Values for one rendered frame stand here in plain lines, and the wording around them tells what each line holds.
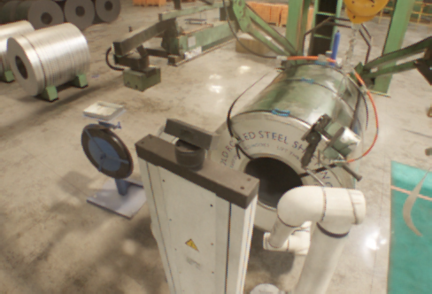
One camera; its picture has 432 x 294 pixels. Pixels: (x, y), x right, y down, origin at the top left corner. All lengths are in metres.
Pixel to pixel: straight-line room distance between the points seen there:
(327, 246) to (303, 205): 0.20
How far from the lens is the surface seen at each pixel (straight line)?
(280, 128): 1.76
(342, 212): 0.91
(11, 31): 8.09
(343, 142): 1.51
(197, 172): 0.60
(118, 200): 3.11
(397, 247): 3.09
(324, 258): 1.04
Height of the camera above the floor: 2.18
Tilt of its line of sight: 33 degrees down
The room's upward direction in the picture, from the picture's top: straight up
